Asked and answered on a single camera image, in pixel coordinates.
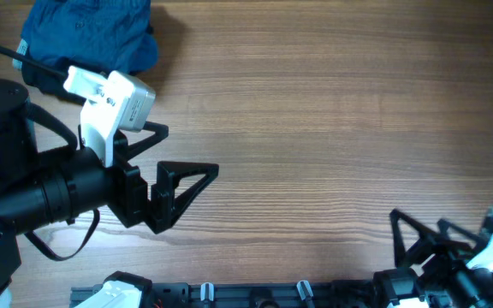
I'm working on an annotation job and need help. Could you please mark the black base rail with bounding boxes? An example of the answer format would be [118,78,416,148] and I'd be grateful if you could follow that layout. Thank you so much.
[144,280,378,308]

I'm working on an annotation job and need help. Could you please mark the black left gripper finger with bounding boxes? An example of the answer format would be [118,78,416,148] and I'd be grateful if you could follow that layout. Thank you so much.
[143,160,220,235]
[126,121,169,161]

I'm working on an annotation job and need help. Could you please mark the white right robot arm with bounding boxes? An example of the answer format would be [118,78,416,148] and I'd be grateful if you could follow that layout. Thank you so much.
[372,208,493,307]

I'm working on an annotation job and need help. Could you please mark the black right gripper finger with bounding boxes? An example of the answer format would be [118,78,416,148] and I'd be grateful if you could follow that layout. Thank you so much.
[437,219,484,248]
[389,209,438,268]

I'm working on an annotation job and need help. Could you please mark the grey folded garment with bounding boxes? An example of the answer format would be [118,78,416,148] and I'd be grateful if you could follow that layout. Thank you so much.
[12,38,29,71]

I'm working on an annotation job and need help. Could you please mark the dark blue denim shorts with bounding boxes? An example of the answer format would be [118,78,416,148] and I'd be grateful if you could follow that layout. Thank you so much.
[21,0,158,73]

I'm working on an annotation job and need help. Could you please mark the black folded garment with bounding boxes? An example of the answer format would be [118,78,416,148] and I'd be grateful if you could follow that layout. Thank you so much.
[21,63,85,105]

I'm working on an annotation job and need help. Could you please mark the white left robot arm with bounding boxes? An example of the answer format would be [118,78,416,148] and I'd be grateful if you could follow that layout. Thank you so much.
[0,79,219,296]

